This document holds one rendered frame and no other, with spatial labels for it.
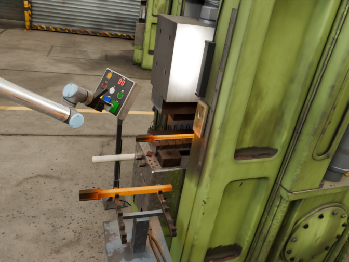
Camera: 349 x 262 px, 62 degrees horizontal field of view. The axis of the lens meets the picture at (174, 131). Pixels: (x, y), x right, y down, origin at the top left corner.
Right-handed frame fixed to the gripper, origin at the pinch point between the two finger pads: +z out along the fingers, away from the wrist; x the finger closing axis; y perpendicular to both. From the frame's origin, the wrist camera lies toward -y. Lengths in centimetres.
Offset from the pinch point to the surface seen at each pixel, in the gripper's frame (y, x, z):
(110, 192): 31, 68, -38
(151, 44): -122, -317, 303
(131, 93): -13.7, 7.0, 4.4
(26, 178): 105, -84, 23
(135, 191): 26, 74, -28
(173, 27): -52, 55, -37
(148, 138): 4.7, 46.3, -4.6
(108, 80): -13.5, -18.8, 2.5
